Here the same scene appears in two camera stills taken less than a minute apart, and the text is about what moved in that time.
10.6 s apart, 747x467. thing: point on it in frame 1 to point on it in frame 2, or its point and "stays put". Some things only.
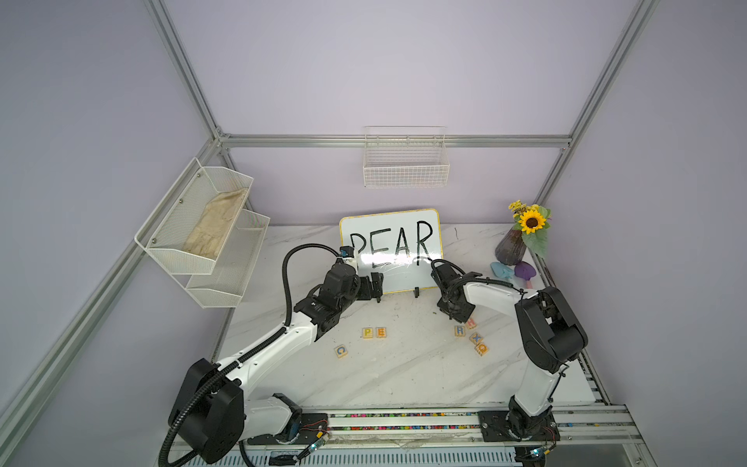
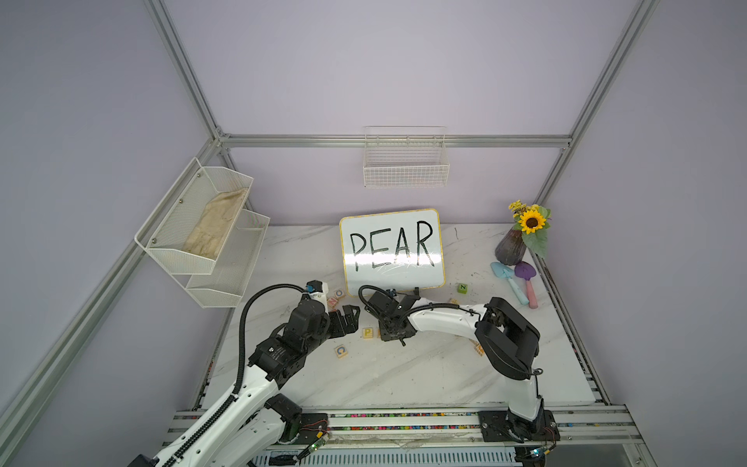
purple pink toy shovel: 526,271 stays put
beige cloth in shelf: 206,235 stays put
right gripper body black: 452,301 to 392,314
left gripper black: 366,293 to 349,320
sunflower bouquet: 533,221 stays put
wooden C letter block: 341,351 stays put
